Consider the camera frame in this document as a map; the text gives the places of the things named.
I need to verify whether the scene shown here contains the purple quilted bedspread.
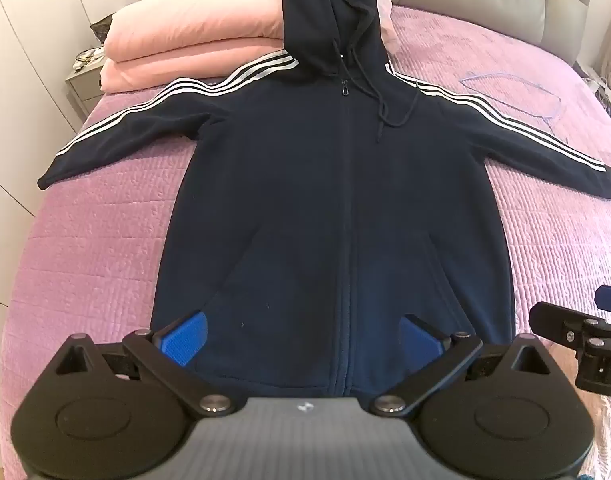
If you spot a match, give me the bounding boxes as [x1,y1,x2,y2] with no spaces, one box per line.
[0,4,611,467]

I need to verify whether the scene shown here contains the blue wire clothes hanger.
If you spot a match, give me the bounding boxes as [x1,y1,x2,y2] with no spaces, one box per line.
[458,71,567,124]

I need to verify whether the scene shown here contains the folded pink duvet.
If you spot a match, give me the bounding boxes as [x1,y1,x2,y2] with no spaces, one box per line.
[100,0,292,94]

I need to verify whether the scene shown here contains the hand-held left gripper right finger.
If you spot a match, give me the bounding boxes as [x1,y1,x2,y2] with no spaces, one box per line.
[369,314,555,418]

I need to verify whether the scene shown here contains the grey nightstand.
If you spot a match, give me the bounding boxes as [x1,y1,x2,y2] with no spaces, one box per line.
[66,57,107,124]

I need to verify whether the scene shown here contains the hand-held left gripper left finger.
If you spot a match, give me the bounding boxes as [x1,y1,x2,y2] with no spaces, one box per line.
[54,310,235,417]

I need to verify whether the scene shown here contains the pale bedside clutter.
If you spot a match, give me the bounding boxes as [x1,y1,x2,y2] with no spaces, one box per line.
[583,62,611,133]

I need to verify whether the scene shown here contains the white wardrobe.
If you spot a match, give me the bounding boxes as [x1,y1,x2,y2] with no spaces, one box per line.
[0,0,152,311]

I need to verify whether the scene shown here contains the tangled cables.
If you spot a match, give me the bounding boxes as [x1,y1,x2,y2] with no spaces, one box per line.
[72,46,106,72]

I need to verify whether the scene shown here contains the navy striped zip hoodie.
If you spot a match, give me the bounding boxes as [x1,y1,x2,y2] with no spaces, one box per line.
[38,0,611,397]

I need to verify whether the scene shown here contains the brown patterned bag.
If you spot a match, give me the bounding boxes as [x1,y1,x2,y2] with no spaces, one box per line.
[89,12,118,49]

